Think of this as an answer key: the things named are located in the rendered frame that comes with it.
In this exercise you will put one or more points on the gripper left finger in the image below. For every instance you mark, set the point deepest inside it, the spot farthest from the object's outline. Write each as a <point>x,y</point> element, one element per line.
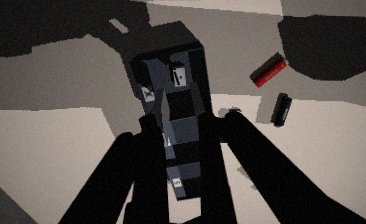
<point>102,197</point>

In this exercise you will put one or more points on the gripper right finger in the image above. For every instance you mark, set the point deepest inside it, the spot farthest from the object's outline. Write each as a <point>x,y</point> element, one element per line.
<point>290,194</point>

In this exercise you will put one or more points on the black rack of bins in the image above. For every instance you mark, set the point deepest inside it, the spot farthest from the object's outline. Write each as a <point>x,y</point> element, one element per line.
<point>154,70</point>

